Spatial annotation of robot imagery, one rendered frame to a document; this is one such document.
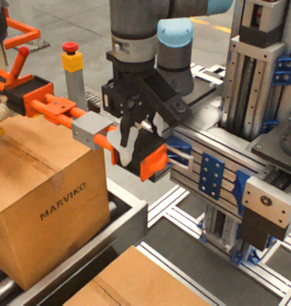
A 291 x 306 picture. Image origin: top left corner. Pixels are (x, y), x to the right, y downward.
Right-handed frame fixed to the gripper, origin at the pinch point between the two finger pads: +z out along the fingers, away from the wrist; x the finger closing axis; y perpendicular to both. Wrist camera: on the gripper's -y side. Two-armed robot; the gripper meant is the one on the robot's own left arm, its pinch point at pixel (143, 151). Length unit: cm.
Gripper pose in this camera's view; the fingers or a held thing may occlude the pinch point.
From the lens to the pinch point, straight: 76.4
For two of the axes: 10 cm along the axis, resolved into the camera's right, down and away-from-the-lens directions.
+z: 0.0, 7.7, 6.4
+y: -7.6, -4.2, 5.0
